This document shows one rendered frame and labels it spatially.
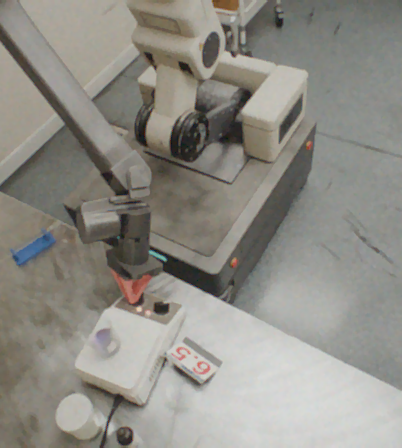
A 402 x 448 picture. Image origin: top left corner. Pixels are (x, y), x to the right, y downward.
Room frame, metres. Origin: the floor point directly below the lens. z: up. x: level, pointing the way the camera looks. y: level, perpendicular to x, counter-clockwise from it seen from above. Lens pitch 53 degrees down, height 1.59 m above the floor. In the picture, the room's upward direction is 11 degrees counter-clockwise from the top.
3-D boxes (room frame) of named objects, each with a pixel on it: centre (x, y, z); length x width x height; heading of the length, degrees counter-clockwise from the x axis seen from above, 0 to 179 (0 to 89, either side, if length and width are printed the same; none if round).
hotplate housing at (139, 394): (0.36, 0.18, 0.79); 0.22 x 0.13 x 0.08; 149
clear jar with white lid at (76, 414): (0.24, 0.27, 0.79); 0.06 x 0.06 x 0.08
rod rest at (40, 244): (0.65, 0.40, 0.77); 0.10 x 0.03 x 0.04; 121
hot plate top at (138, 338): (0.33, 0.19, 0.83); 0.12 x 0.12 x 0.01; 59
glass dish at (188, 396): (0.26, 0.10, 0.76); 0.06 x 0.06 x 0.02
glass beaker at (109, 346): (0.34, 0.21, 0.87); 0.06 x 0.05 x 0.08; 69
